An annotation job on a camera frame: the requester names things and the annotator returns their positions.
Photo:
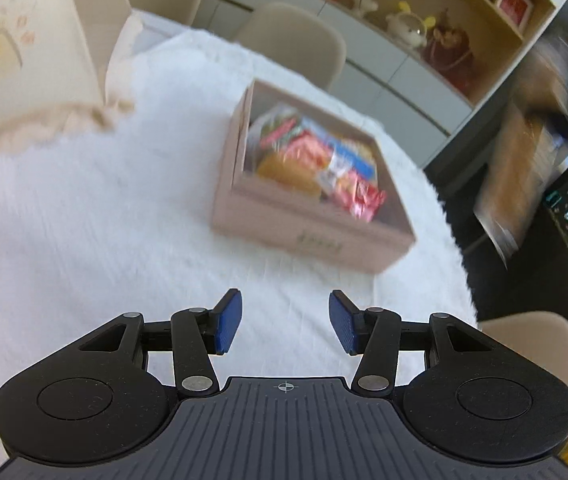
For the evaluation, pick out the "dark red doll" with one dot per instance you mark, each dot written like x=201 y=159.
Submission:
x=451 y=52

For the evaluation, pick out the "white plant pot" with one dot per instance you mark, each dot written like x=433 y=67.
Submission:
x=366 y=4

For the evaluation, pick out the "red snack packet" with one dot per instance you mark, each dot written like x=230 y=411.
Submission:
x=361 y=197

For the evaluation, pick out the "pink cardboard box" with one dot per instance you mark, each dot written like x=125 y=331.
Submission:
x=289 y=230

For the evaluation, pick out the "blue snack packet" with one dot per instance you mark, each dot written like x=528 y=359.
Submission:
x=358 y=156

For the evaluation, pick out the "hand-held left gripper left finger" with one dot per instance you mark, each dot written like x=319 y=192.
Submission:
x=229 y=322

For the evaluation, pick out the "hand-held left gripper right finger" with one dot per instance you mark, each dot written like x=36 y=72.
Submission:
x=342 y=320

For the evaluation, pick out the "brown cardboard box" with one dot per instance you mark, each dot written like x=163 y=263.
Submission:
x=523 y=160

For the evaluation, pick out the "round bread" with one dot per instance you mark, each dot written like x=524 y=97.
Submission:
x=286 y=172

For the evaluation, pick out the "red framed picture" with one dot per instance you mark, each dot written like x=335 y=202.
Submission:
x=513 y=2

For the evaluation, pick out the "white sideboard cabinet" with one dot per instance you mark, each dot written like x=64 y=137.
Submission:
x=388 y=75

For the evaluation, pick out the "large illustrated carton box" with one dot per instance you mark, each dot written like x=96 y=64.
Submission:
x=24 y=60

